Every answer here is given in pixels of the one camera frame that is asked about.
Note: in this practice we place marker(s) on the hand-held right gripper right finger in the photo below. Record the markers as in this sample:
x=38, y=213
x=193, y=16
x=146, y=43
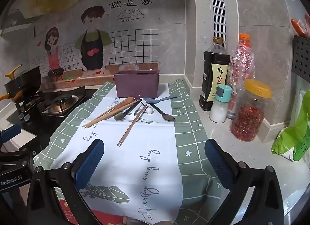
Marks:
x=218, y=164

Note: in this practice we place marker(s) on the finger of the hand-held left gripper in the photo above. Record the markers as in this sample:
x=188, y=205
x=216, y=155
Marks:
x=9, y=133

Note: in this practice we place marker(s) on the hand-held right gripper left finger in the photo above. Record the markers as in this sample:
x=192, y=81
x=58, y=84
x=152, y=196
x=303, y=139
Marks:
x=89, y=164

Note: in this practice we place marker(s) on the black spoon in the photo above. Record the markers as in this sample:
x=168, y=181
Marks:
x=120, y=117
x=168, y=117

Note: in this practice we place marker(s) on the white round-headed utensil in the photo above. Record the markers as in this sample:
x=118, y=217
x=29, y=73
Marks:
x=149, y=110

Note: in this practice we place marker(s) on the blue plastic spoon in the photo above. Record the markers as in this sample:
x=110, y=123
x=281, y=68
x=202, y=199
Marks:
x=151, y=100

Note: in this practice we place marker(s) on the purple utensil holder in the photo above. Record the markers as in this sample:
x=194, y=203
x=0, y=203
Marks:
x=136, y=84

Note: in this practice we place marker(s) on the green white checked tablecloth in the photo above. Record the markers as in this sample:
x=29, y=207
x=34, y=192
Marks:
x=135, y=157

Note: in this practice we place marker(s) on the yellow-lidded chili flake jar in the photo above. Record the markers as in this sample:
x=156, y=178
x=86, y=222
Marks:
x=247, y=120

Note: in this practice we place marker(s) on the teal-capped salt shaker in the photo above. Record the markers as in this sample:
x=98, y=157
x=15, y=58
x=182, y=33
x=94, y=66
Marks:
x=219, y=111

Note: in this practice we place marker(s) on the red printed packet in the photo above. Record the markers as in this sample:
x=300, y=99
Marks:
x=101, y=216

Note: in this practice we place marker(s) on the black gas stove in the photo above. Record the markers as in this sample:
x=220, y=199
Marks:
x=60, y=103

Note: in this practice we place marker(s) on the white ceramic spoon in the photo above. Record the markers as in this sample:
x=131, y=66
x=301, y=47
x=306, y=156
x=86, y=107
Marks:
x=129, y=118

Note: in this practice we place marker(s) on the wooden spoon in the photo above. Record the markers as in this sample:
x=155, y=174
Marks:
x=129, y=99

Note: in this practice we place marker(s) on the green plastic bag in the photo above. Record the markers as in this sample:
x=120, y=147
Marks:
x=295, y=135

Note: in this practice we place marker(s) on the dark soy sauce bottle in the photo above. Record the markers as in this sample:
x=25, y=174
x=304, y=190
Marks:
x=213, y=70

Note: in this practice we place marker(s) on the orange-capped plastic bottle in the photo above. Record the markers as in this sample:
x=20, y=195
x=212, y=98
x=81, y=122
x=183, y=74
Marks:
x=242, y=65

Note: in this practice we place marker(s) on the white vent grille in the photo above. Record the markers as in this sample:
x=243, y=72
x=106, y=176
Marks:
x=219, y=14

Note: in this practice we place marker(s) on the orange sausages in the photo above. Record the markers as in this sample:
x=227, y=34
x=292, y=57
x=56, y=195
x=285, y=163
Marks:
x=296, y=27

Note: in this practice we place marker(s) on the black perforated wall rack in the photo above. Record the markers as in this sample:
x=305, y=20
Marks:
x=302, y=57

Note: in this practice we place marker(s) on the cartoon wall poster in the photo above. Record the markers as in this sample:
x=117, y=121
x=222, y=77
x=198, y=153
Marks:
x=96, y=16

